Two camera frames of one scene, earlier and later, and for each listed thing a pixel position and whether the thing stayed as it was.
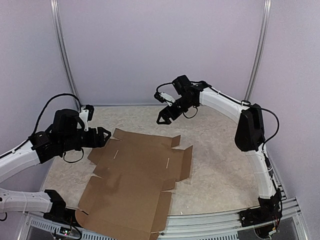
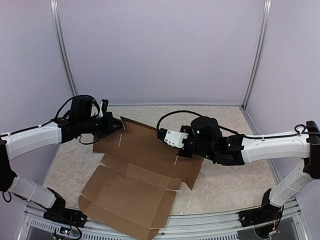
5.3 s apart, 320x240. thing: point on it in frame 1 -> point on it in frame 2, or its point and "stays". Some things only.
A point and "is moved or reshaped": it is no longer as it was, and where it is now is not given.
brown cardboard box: (129, 198) is moved or reshaped
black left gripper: (100, 142) -> (109, 128)
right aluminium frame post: (264, 28) stays
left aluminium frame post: (54, 8) stays
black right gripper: (165, 112) -> (184, 128)
